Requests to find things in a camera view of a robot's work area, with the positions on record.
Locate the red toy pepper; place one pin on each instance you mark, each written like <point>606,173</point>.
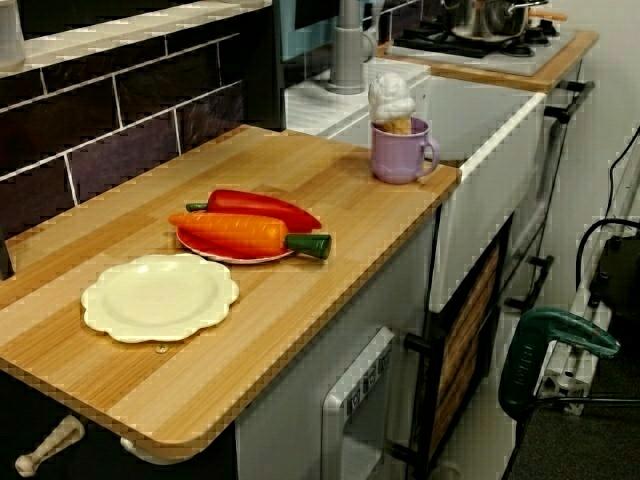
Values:
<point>260,202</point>

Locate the orange toy carrot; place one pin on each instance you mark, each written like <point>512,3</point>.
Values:
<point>235,230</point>

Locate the red round plate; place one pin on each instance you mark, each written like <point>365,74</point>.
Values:
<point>210,253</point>

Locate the purple plastic mug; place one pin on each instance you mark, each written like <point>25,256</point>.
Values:
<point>395,155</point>

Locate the white toy kitchen cabinet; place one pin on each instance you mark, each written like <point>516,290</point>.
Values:
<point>295,390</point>

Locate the white toy ice cream cone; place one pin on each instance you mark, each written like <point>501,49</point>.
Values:
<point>390,100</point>

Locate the grey toy dispenser panel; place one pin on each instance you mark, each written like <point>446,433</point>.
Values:
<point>350,400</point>

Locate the black framed wooden oven door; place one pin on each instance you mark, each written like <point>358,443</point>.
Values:
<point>465,330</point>

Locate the white toy sink unit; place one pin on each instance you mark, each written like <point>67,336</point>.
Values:
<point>490,200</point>

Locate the cream scalloped plate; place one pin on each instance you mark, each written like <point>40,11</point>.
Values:
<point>155,297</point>

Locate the grey toy faucet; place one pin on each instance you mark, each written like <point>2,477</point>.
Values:
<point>347,55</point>

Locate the steel cooking pot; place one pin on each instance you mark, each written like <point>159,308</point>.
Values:
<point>480,20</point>

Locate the white bone-shaped hook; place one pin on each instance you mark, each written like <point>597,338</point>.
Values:
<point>50,445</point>
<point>145,452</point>

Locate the grey toy stove top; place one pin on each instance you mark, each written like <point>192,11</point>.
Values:
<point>540,57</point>

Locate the black power supply box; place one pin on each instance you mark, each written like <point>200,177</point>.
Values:
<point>620,270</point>

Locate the aluminium extrusion rail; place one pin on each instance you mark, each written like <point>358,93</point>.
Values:
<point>565,375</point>

